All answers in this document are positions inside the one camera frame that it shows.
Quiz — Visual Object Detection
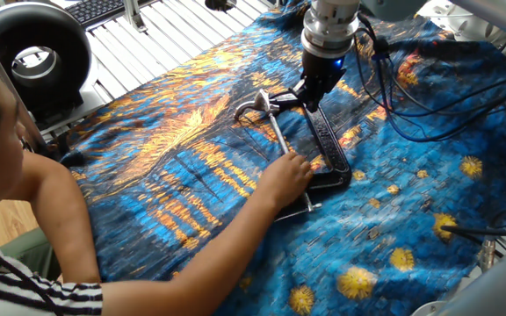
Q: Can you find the person's right forearm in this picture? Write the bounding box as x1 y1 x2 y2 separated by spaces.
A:
100 192 277 316

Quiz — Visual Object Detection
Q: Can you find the silver metal water tap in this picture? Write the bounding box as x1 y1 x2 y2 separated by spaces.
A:
234 89 281 121

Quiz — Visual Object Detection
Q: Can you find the silver cable connector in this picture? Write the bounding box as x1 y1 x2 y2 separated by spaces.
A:
478 238 498 274

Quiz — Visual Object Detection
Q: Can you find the green seat cushion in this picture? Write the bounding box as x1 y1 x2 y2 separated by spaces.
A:
0 226 62 282

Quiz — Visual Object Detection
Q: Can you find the black metal C-clamp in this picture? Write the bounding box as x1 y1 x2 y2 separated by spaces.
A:
266 90 353 223

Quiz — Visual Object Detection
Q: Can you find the black round ring housing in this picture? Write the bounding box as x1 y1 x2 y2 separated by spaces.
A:
0 1 94 122

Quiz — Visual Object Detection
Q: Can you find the small black knob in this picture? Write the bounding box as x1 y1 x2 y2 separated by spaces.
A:
204 0 237 12

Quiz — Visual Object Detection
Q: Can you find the person's right hand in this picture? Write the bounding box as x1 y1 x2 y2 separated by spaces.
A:
256 151 315 212

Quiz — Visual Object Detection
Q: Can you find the black computer keyboard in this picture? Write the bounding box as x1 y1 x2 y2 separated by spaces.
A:
64 0 158 28

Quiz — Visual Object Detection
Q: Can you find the silver wrist coupling flange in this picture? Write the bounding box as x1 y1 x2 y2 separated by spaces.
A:
300 0 363 61

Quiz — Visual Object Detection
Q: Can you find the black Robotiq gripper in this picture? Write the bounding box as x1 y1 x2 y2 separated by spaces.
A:
292 49 347 114

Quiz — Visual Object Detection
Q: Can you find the black cable by arm base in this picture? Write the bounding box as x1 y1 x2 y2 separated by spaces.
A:
439 207 506 260

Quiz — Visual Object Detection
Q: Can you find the starry night print tablecloth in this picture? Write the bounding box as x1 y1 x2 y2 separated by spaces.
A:
58 0 506 316

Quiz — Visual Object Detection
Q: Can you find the black white striped shirt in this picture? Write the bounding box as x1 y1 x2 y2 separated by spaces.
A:
0 210 105 316

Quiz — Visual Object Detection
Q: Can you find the aluminium angle bracket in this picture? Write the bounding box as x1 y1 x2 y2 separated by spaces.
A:
122 0 148 33

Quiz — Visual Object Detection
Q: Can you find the black and blue cable bundle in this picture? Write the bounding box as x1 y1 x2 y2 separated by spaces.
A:
352 24 506 144

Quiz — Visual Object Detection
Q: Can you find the black neck lanyard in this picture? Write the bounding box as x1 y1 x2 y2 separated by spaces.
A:
0 230 63 316

